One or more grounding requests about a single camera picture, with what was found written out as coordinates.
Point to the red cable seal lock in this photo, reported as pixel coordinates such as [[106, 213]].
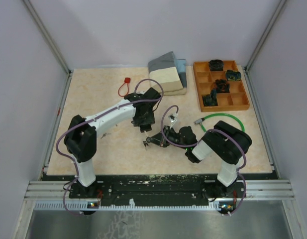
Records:
[[123, 90]]

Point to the dark rolled item top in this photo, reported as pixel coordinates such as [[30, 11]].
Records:
[[216, 65]]

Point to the dark rolled item middle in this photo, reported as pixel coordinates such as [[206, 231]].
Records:
[[222, 86]]

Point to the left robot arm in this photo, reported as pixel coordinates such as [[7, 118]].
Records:
[[81, 138]]

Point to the wooden compartment tray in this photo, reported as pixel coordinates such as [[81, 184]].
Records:
[[235, 100]]

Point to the dark rolled item right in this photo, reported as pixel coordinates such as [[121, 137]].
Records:
[[232, 75]]

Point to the aluminium frame post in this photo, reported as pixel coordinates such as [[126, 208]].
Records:
[[268, 29], [46, 35]]

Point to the aluminium frame post left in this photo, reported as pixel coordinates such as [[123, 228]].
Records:
[[46, 35]]

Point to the green cable lock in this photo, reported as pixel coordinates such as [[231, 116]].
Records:
[[200, 121]]

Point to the aluminium frame post right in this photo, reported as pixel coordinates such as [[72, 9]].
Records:
[[268, 29]]

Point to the black-headed key bunch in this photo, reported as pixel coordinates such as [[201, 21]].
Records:
[[147, 142]]

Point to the black Kaijing padlock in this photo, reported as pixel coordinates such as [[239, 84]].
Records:
[[145, 128]]

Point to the dark rolled item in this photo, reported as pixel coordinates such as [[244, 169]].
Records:
[[210, 99], [216, 65], [232, 75], [222, 86]]

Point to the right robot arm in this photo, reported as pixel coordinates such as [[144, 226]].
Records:
[[226, 141]]

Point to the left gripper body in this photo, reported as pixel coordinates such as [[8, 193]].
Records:
[[148, 118]]

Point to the dark rolled item lower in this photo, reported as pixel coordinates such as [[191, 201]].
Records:
[[210, 99]]

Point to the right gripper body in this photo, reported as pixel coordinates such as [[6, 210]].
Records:
[[172, 136]]

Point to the folded grey beige cloth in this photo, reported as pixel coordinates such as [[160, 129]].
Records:
[[170, 72]]

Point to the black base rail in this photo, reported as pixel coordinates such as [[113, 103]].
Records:
[[157, 190]]

